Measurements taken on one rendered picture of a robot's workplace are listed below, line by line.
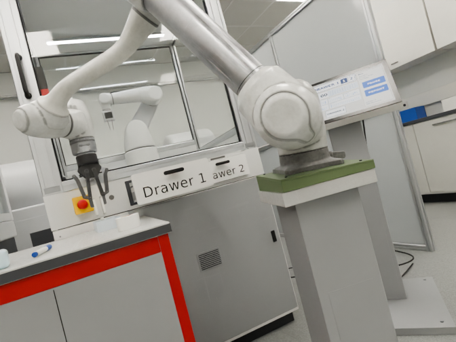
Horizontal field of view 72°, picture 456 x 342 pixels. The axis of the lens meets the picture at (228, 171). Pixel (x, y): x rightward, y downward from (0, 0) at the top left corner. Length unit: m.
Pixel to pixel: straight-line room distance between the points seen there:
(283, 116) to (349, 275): 0.52
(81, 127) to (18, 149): 3.52
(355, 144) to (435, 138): 2.16
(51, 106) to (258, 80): 0.69
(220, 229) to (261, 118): 0.94
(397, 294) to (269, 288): 0.63
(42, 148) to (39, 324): 0.79
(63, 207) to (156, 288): 0.69
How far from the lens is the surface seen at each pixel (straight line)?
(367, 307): 1.07
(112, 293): 0.93
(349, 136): 1.69
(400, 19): 4.37
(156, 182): 1.16
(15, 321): 0.95
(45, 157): 1.52
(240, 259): 1.64
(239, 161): 1.61
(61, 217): 1.49
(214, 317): 1.66
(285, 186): 0.86
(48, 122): 1.18
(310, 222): 0.94
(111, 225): 1.22
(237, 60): 0.84
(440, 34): 4.13
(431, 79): 4.56
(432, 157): 3.84
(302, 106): 0.72
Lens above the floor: 0.85
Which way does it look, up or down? level
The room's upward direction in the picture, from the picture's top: 15 degrees counter-clockwise
